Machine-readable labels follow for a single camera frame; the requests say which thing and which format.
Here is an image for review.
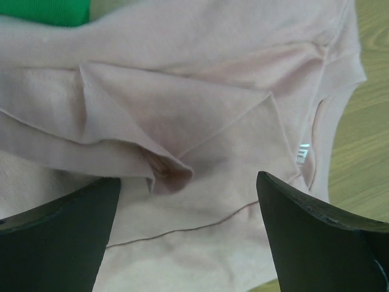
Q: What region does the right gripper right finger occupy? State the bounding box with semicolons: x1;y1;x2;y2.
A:
256;172;388;292

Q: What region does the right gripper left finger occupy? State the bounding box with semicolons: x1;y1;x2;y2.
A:
1;178;121;292

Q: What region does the pink t-shirt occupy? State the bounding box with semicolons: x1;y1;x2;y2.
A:
1;1;366;291

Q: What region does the folded green t-shirt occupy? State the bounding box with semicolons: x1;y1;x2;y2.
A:
1;0;91;27

